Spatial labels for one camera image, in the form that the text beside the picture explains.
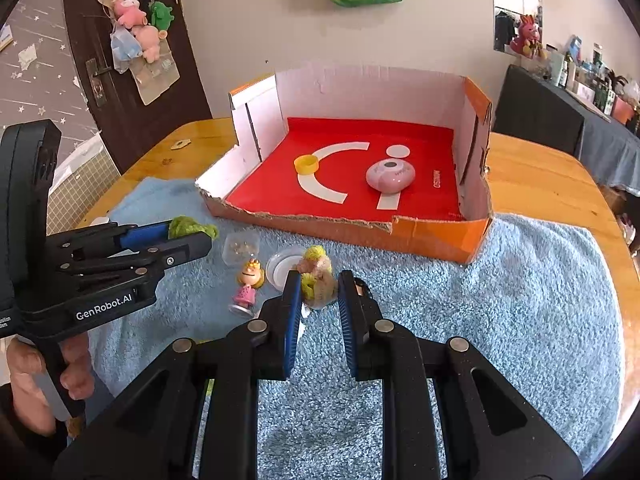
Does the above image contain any white orange cardboard box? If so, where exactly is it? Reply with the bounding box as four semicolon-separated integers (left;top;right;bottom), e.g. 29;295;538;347
196;65;494;263

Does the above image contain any yellow-haired figurine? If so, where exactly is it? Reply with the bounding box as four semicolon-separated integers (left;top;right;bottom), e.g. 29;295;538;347
294;245;337;310

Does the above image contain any clear round plastic lid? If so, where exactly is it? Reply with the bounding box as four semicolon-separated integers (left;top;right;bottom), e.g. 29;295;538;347
266;247;306;292

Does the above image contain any green plush toy on door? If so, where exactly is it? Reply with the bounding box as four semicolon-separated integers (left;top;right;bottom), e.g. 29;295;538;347
149;0;175;32

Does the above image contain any pink plush toy on door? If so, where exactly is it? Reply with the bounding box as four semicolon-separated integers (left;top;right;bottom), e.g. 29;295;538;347
113;0;168;64

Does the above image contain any person's left hand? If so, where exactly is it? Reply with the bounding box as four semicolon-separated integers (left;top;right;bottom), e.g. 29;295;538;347
4;331;97;436

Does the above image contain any green fuzzy toy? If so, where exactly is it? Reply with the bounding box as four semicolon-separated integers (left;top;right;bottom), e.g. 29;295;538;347
168;216;219;240

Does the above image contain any clear plastic capsule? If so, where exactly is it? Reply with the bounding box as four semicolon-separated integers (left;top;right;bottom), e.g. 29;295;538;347
221;230;260;266

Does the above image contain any light blue towel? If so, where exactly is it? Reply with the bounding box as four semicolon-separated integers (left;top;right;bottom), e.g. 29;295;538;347
84;174;626;480

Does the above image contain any yellow plastic cap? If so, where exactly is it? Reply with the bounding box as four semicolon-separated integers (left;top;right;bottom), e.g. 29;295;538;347
294;154;319;176

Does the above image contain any pink plush rabbit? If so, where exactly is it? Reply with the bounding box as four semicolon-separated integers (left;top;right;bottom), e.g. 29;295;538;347
510;14;542;58

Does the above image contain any dark brown door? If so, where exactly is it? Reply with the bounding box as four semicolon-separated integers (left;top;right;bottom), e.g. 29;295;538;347
63;0;212;171

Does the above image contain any blonde girl pink dress figurine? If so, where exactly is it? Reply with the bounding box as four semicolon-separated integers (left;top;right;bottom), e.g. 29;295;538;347
229;258;266;318

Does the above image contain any dark side table with cloth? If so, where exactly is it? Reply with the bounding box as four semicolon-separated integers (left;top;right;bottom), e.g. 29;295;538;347
492;65;639;195

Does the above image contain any white pink round device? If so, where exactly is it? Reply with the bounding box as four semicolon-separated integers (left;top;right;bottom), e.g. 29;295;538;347
366;158;416;194

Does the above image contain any red paper liner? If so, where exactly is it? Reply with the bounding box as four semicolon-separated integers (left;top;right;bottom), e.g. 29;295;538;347
227;117;464;222

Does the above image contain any small beige tag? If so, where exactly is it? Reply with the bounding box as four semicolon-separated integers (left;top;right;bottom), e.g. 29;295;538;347
170;139;191;151

